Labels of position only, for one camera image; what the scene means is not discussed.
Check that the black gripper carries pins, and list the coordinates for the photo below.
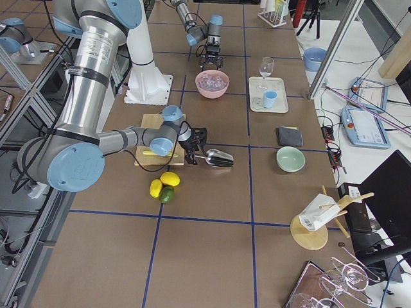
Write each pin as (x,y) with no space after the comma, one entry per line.
(212,49)
(187,144)

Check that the silver metal ice scoop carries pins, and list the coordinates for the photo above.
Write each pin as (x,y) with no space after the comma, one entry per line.
(217,158)

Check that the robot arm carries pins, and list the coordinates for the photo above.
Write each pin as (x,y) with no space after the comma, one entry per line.
(71,156)
(207,36)

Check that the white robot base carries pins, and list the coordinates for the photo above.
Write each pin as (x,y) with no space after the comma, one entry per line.
(146,84)

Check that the clear ice cubes pile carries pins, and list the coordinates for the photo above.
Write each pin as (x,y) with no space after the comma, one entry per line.
(211,82)

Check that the light blue cup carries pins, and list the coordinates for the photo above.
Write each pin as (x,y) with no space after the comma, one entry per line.
(269,98)

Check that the white cup rack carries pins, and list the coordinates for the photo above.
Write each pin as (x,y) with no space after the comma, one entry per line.
(273,12)

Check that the wooden cup stand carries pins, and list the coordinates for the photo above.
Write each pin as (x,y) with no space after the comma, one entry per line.
(309,228)

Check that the pink bowl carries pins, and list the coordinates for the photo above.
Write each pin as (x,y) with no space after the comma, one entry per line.
(209,94)

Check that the yellow lemon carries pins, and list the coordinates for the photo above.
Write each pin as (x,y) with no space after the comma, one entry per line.
(155,188)
(170,178)

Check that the yellow plastic knife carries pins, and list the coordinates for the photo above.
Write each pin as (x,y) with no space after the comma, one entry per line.
(170,154)

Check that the green lime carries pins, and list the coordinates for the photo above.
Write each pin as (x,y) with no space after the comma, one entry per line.
(167,194)

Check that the clear wine glass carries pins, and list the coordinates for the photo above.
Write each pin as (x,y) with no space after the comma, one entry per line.
(265,69)

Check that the cream serving tray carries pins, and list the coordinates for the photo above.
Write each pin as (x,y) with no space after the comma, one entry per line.
(256,96)

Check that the grey folded cloth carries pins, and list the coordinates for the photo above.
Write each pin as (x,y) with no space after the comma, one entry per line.
(289,136)

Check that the green bowl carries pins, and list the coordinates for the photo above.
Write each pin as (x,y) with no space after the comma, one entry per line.
(290,159)

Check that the blue bowl on side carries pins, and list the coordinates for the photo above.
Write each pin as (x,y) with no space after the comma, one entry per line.
(313,57)

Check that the blue teach pendant far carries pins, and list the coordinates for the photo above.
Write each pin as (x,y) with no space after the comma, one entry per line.
(372,94)

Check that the blue teach pendant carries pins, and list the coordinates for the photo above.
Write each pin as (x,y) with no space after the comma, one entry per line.
(372,94)
(363,129)

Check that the blue teach pendant near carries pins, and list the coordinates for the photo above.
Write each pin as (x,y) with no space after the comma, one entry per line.
(363,129)

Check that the black monitor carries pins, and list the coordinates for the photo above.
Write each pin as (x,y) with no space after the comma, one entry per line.
(390,205)

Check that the hanging wine glasses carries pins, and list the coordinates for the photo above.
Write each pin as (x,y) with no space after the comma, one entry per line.
(344,283)

